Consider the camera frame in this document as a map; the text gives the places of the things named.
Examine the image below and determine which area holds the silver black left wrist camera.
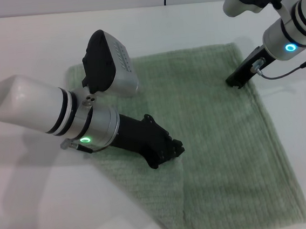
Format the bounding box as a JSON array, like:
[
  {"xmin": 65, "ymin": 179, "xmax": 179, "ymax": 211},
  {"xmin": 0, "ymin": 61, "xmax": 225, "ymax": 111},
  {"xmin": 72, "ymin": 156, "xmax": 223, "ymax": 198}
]
[{"xmin": 78, "ymin": 26, "xmax": 141, "ymax": 102}]

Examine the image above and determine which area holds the green ribbed towel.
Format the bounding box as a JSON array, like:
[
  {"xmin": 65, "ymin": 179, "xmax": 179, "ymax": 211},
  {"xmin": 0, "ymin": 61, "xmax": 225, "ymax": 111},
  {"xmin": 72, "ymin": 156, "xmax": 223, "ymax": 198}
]
[{"xmin": 63, "ymin": 37, "xmax": 306, "ymax": 229}]

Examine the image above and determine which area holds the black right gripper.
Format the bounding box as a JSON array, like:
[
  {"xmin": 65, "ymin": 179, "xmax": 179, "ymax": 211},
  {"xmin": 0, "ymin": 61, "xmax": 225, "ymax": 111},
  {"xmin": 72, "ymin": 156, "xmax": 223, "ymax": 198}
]
[{"xmin": 222, "ymin": 44, "xmax": 278, "ymax": 91}]

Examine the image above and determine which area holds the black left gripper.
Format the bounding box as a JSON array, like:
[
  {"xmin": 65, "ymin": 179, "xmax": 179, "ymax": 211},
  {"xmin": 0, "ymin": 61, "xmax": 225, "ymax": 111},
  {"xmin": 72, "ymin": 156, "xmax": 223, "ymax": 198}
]
[{"xmin": 107, "ymin": 108, "xmax": 187, "ymax": 175}]

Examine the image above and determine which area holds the grey right gripper cable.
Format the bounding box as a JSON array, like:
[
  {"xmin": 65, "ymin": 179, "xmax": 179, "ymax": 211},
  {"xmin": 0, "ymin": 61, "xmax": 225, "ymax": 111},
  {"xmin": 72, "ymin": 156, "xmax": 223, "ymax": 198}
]
[{"xmin": 252, "ymin": 53, "xmax": 306, "ymax": 82}]

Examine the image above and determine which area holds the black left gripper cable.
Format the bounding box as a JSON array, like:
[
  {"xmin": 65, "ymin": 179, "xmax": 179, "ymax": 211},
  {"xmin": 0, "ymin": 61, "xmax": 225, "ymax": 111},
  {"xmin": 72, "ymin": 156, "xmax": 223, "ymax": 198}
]
[{"xmin": 59, "ymin": 134, "xmax": 113, "ymax": 157}]

